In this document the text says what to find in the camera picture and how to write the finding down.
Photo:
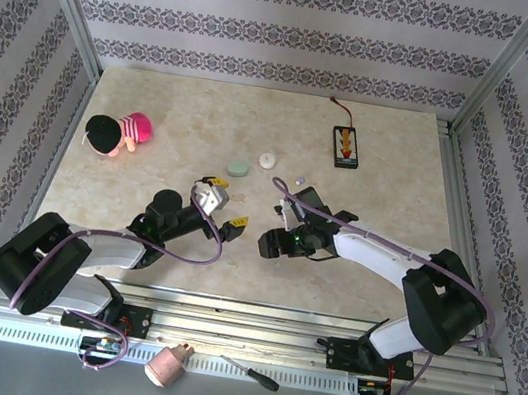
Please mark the green earbud charging case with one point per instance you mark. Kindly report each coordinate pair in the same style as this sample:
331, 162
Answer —
238, 169

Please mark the white round earbud case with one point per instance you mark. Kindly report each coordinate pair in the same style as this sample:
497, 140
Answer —
267, 160

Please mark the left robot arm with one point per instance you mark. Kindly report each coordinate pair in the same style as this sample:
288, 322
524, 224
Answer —
29, 265

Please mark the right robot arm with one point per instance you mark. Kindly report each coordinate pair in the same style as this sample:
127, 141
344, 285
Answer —
443, 308

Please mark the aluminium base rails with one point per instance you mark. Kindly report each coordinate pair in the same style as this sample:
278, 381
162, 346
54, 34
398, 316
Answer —
246, 331

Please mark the black battery pack with lead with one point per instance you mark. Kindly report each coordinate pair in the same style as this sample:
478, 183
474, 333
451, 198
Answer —
345, 148

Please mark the plush doll pink black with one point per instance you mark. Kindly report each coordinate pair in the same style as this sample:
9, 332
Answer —
102, 132

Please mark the pink cylindrical canister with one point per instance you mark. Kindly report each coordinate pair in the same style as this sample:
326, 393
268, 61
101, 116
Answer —
165, 366

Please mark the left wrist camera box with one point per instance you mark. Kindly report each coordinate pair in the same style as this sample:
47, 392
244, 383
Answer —
210, 199

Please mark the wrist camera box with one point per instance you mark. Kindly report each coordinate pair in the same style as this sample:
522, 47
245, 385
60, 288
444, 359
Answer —
286, 214
210, 199

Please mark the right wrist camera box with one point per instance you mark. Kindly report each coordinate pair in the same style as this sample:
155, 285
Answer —
286, 214

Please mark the left aluminium side rail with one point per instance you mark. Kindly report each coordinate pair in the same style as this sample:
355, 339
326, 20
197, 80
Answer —
69, 124

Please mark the aluminium side rail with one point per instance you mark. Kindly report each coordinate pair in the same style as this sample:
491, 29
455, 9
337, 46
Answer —
69, 124
455, 189

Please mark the right aluminium side rail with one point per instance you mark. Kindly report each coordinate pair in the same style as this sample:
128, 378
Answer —
455, 189

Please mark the right aluminium frame post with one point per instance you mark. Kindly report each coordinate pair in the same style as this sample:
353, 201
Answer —
504, 65

